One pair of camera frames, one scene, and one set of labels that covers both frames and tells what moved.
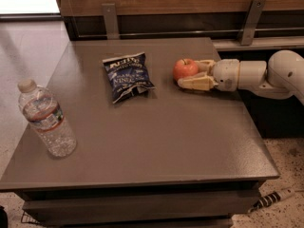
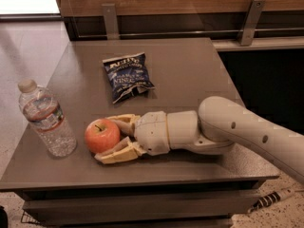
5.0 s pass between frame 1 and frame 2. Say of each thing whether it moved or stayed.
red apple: moved
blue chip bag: stayed
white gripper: moved
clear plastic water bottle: stayed
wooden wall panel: stayed
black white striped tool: stayed
